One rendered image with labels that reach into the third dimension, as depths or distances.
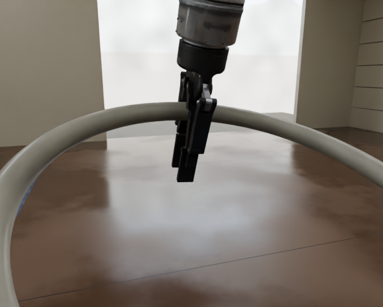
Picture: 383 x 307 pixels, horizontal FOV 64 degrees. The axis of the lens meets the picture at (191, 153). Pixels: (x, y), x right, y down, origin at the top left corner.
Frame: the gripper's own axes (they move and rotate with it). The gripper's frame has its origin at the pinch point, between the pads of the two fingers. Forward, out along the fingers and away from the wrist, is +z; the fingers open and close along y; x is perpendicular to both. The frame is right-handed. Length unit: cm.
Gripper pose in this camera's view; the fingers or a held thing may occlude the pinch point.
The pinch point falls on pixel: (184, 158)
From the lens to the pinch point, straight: 55.7
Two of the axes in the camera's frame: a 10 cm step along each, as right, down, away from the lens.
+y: 2.4, 5.2, -8.2
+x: 9.6, 0.1, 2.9
